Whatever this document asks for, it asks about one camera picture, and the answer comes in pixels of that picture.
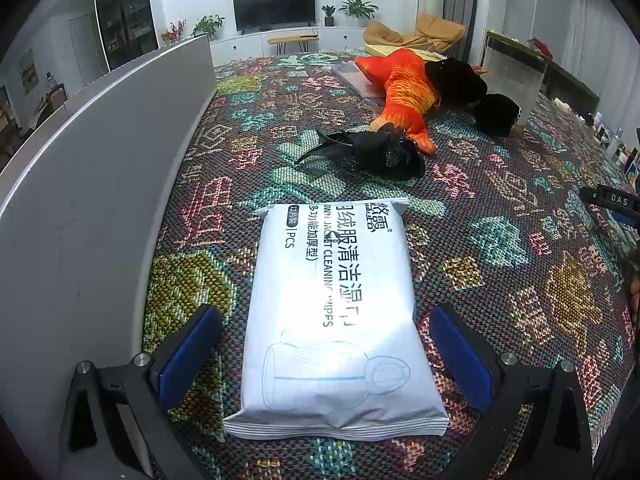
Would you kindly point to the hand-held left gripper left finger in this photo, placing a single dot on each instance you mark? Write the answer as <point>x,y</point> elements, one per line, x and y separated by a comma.
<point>187,355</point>

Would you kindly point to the red cloth item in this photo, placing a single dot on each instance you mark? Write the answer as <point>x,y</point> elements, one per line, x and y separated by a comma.
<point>542,46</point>

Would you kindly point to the flat yellow box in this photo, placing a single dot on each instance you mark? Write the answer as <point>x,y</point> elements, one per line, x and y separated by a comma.
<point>380,50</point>

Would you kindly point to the colourful printed blanket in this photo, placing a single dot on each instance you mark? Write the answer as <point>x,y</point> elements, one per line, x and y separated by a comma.
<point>500,260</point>

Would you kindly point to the large leafy potted plant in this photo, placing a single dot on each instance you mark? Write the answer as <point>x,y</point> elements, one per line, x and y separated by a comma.
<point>357,7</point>

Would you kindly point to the framed wall picture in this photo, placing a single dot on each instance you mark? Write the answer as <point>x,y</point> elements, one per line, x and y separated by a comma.
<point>29,72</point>

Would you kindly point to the small potted plant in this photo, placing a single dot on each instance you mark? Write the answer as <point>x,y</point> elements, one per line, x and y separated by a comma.
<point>328,12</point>

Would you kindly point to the red flower bouquet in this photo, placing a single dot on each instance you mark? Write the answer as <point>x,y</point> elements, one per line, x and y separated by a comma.
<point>172,34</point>

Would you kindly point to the wooden dining chair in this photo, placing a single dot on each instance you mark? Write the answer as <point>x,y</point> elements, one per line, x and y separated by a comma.
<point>56,95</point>

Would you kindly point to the row of bottles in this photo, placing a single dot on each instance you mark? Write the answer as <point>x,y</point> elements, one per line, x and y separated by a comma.
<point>617,145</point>

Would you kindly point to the flat orange-brown package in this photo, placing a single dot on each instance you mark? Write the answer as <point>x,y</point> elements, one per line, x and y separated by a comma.
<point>355,77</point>

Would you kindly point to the tan rocking chair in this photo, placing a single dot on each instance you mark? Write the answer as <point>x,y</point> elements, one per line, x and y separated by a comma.
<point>435,30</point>

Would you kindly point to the black glass display cabinet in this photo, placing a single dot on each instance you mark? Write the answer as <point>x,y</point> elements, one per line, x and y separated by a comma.
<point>125,10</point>

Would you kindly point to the white wipes packet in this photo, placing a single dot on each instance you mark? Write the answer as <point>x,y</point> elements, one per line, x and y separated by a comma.
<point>330,310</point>

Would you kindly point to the orange plush fish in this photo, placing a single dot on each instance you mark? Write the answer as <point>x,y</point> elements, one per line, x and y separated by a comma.
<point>405,95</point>

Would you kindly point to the clear jar with black lid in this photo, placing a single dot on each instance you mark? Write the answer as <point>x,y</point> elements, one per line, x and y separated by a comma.
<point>515,80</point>

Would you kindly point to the small black fuzzy pouch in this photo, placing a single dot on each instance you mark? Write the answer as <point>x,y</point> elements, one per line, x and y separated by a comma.
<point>495,115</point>

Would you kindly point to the black plush toy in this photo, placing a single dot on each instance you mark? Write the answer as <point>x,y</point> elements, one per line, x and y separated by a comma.
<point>460,85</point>

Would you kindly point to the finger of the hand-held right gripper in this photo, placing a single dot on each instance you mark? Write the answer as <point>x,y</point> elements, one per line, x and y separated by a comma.
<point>625,217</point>

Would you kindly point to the black television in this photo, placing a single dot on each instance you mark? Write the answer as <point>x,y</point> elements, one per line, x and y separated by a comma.
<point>275,7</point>

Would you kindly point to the grey curtain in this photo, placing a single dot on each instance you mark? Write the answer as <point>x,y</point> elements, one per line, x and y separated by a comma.
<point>460,0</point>

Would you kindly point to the white sheer curtain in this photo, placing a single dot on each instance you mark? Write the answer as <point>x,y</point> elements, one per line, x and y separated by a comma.
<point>600,50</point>

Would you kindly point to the bushy green potted plant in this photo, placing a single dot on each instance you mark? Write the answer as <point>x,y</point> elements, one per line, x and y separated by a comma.
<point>209,25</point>

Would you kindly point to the white television cabinet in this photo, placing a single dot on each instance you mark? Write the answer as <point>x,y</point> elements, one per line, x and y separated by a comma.
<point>250,45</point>

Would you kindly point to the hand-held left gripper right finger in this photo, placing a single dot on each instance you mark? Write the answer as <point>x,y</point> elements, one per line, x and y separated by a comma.
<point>460,355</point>

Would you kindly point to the small wooden bench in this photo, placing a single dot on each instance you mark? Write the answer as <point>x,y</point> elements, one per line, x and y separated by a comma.
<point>292,39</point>

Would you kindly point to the wooden slatted table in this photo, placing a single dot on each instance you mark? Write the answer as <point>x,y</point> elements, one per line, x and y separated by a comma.
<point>565,85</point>

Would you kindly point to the black sequined bow hair clip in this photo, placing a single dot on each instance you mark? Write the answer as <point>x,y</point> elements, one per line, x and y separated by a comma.
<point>380,155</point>

